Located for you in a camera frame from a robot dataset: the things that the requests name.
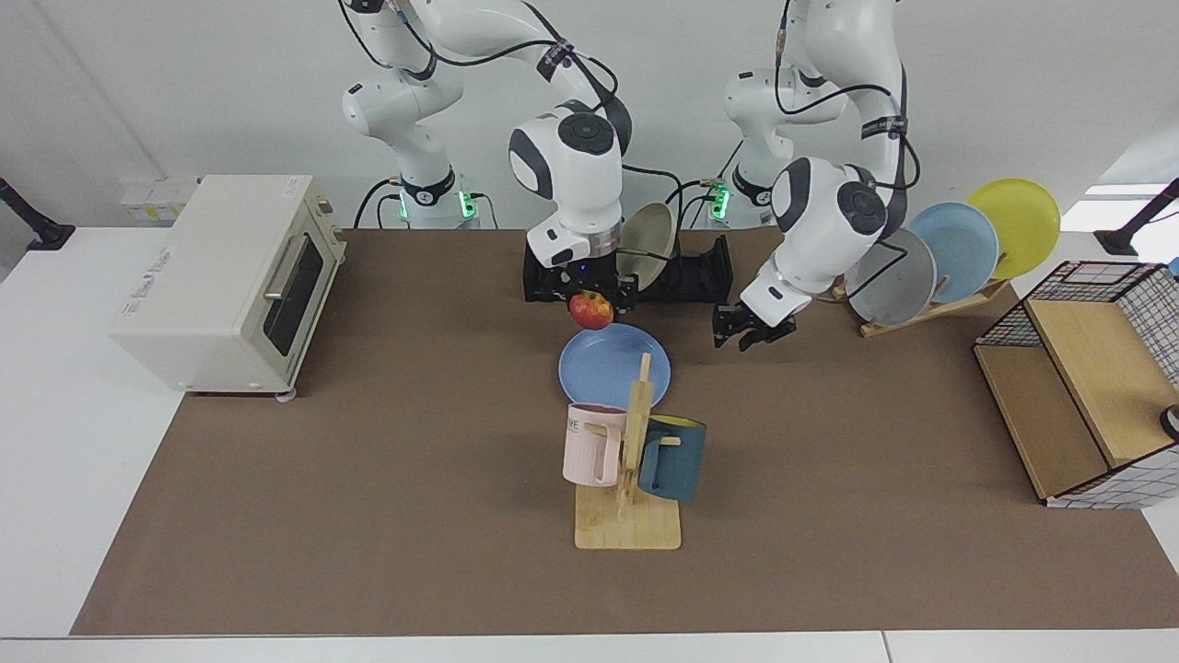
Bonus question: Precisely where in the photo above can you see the red yellow apple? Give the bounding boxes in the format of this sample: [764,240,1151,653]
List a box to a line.
[568,290,616,332]

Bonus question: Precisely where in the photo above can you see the beige grey plate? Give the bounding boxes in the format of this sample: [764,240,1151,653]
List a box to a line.
[617,202,676,289]

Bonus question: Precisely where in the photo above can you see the black dish rack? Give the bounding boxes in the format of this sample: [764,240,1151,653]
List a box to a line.
[522,234,736,306]

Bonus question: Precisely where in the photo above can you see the wooden plate rack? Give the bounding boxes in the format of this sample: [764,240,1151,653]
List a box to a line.
[827,250,1011,340]

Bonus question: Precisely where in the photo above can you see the light blue plate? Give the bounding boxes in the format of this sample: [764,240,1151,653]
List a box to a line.
[906,201,1001,306]

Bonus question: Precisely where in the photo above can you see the yellow plate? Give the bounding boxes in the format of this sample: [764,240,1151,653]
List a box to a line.
[964,177,1063,282]

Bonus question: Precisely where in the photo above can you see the dark teal cup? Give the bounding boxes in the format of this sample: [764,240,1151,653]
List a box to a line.
[636,414,708,503]

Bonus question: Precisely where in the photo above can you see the pink cup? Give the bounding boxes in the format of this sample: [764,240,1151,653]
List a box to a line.
[562,402,630,489]

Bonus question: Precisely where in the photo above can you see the wooden cup stand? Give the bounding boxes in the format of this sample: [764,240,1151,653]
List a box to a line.
[574,353,683,552]

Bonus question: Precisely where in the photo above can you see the brown table cloth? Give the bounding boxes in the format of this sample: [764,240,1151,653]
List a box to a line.
[70,227,1179,637]

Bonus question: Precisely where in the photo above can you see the pale toaster oven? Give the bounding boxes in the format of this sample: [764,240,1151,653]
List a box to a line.
[108,173,349,400]

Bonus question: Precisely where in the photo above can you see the wire basket with wooden floor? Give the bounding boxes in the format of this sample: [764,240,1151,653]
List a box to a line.
[973,260,1179,511]

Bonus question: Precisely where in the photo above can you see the black camera stand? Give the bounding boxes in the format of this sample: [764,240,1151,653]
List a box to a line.
[1094,178,1179,258]
[0,177,76,252]

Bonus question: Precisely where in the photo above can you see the white wall socket box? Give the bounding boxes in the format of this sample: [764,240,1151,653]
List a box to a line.
[118,177,202,223]

